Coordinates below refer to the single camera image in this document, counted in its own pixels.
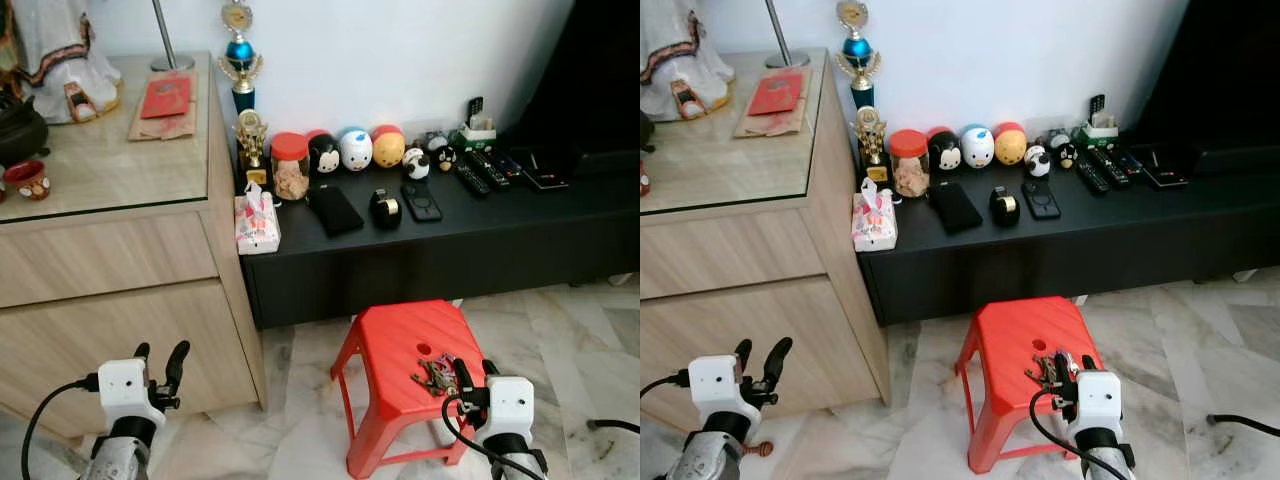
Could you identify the small black toy figure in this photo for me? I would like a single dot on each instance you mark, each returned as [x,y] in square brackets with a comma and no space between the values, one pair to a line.
[1067,155]
[446,158]

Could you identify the small white black toy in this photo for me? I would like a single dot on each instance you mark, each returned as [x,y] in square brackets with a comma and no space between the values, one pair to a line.
[1037,162]
[416,165]

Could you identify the black remote control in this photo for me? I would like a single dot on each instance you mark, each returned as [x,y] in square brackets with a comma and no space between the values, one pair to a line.
[1110,165]
[506,163]
[490,168]
[1127,160]
[1092,177]
[472,180]

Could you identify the black wallet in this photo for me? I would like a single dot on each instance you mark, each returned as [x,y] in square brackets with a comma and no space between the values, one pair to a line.
[955,207]
[334,210]

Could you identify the green white small box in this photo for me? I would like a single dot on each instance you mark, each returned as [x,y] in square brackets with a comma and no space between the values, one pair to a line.
[480,133]
[1100,130]

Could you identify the small upright black remote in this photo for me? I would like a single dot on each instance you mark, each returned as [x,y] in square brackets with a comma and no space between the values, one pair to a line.
[1097,103]
[475,106]

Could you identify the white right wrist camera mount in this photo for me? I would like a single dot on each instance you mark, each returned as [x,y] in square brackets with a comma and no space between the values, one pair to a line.
[510,405]
[1098,400]

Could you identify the bunch of metal keys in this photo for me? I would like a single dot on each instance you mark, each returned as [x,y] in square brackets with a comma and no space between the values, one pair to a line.
[1042,372]
[435,376]

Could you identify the red plastic stool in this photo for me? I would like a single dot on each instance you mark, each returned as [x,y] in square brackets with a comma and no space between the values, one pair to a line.
[1015,335]
[400,345]

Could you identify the black low TV console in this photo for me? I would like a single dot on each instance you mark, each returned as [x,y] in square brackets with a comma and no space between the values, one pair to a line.
[450,260]
[1100,260]

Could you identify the tall blue gold trophy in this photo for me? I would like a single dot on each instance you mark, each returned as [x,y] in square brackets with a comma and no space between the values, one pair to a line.
[240,52]
[857,48]

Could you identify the black television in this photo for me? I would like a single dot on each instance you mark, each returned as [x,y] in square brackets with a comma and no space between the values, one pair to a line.
[1220,70]
[590,70]

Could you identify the black incense pot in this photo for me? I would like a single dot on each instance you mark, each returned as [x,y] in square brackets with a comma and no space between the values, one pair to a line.
[645,130]
[20,132]

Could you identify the small grey toy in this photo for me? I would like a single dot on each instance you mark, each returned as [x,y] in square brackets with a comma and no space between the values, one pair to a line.
[433,140]
[1055,137]

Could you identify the red envelope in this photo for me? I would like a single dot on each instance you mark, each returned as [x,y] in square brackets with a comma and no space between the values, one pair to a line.
[775,93]
[166,97]

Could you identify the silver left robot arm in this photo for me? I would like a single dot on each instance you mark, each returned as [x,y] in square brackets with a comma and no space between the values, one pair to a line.
[712,460]
[112,460]

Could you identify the black phone case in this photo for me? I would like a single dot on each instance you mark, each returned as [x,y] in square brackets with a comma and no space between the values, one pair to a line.
[1040,198]
[421,202]

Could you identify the metal lamp stand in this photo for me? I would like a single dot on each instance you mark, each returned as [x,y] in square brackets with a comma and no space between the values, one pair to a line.
[787,58]
[172,62]

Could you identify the white duck plush toy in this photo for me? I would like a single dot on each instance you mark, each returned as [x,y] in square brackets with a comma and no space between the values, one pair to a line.
[355,150]
[977,147]

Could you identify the small red mug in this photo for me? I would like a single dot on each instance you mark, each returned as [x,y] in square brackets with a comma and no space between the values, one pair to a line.
[643,180]
[28,180]

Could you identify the yellow bear plush toy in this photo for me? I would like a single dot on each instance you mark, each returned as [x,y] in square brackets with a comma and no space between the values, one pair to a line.
[1010,145]
[388,148]

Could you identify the pink white tissue pack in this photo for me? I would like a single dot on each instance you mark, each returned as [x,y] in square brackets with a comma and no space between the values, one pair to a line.
[256,228]
[873,225]

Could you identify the white robed statue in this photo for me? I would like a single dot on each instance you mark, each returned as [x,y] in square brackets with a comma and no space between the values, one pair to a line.
[680,40]
[60,40]

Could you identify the red lidded snack jar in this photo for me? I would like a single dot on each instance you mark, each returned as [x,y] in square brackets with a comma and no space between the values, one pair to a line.
[908,145]
[290,148]

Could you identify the brown paper sheet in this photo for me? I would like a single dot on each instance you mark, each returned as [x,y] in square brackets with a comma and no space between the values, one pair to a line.
[160,128]
[765,126]

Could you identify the light wood cabinet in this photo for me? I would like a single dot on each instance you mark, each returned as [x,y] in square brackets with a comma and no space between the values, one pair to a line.
[720,300]
[100,320]

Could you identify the small brown wooden object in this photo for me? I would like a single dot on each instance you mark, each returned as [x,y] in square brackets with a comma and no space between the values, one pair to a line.
[762,449]

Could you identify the black mouse plush toy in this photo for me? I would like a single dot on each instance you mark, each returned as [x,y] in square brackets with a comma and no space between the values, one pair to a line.
[324,156]
[945,152]

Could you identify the black tape dispenser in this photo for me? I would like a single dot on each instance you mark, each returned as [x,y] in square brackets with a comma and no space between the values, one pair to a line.
[1005,205]
[385,208]

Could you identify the small gold trophy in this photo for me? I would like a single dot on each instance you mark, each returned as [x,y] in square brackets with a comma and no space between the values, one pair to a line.
[870,130]
[251,135]

